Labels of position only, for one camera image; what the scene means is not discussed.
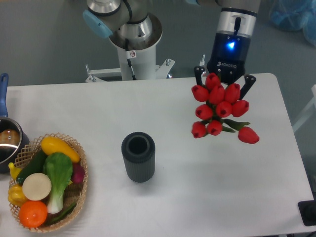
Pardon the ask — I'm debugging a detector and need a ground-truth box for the dark green cucumber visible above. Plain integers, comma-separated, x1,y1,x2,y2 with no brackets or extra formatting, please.
16,150,47,186

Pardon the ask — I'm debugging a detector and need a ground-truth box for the yellow squash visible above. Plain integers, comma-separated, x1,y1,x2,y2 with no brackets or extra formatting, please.
40,136,80,163

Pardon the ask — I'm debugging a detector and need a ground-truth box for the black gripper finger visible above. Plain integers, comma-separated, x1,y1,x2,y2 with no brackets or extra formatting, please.
194,66,205,86
239,74,256,100

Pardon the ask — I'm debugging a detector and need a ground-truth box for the cream round onion slice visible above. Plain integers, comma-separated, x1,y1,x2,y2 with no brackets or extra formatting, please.
22,173,51,201

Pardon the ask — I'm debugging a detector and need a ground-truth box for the black device at edge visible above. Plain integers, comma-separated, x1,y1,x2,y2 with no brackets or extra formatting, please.
298,200,316,226

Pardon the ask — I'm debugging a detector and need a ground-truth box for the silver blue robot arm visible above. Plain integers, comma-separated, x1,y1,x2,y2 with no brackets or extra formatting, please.
83,0,260,97

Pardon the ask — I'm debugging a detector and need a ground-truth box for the orange fruit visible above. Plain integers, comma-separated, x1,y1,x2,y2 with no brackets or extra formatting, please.
19,200,48,228

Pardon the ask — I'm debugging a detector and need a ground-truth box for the yellow bell pepper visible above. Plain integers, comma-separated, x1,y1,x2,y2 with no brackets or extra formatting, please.
8,184,28,207

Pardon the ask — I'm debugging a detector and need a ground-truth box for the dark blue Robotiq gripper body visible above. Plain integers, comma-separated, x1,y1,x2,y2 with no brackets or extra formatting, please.
207,7,257,84

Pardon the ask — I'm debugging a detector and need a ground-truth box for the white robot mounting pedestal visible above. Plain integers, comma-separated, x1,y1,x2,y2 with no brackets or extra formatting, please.
85,43,175,82

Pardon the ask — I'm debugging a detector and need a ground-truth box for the green bean pod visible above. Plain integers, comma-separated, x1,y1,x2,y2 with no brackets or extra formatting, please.
45,202,77,226

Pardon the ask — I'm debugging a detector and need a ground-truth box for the dark grey ribbed vase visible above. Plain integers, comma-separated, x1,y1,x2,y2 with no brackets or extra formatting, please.
121,132,156,183

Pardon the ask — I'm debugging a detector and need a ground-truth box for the woven bamboo basket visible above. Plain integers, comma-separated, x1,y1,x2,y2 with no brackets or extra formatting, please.
14,133,88,233

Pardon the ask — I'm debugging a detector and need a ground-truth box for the red tulip bouquet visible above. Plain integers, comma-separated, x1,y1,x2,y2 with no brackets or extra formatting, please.
191,73,260,144

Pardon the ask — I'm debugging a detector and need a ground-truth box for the blue handled saucepan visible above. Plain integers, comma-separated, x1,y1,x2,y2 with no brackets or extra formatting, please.
0,73,29,174

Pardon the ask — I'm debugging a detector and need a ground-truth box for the purple radish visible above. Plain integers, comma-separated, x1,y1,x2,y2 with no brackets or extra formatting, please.
71,163,85,184

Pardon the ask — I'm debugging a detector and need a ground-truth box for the blue plastic bag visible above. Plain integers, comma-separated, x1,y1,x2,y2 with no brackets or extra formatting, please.
269,0,316,46

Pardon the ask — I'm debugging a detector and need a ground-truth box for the yellow banana tip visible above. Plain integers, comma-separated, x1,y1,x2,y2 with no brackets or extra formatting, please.
8,162,22,180

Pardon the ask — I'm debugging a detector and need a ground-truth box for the white frame at right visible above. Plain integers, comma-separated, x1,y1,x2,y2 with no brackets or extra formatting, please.
292,84,316,133

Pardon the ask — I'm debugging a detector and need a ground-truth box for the green bok choy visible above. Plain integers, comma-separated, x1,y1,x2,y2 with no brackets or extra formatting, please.
43,153,73,214

